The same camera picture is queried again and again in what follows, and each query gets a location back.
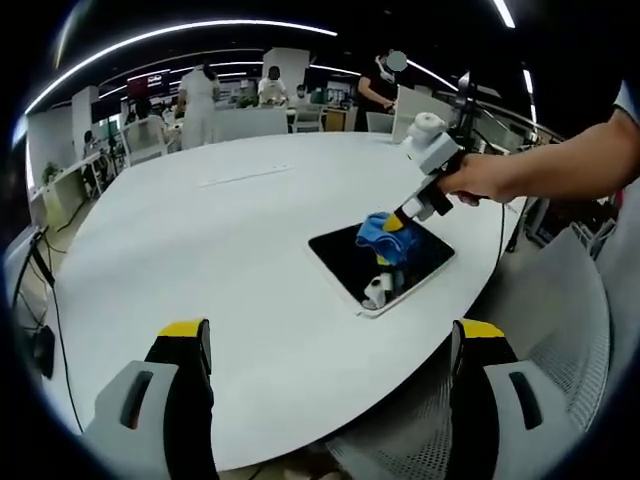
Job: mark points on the wall display screen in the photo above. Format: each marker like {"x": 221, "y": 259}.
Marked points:
{"x": 149, "y": 82}

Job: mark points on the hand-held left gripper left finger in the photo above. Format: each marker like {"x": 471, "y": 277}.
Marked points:
{"x": 150, "y": 420}

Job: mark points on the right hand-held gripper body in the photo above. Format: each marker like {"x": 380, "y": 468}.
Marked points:
{"x": 432, "y": 150}

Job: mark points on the long ceiling light strip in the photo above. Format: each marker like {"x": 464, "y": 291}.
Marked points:
{"x": 165, "y": 40}

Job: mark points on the black floor object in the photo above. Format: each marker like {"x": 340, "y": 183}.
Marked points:
{"x": 44, "y": 350}

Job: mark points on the blue cleaning cloth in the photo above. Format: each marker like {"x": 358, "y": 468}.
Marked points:
{"x": 380, "y": 240}

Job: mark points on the black tablet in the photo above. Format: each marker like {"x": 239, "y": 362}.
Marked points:
{"x": 340, "y": 257}

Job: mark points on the person's right hand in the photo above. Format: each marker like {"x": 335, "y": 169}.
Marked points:
{"x": 472, "y": 177}

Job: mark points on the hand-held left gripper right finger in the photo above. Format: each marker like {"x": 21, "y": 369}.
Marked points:
{"x": 495, "y": 420}

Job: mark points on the grey mesh office chair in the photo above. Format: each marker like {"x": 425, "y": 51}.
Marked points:
{"x": 560, "y": 320}

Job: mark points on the white office chair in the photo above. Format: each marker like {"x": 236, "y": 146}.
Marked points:
{"x": 145, "y": 145}

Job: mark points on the black stand lamp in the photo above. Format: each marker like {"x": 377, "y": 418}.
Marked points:
{"x": 467, "y": 107}

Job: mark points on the white partition board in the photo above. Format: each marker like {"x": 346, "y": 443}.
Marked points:
{"x": 407, "y": 112}

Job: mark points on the green potted plant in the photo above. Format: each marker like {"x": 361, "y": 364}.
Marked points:
{"x": 51, "y": 172}

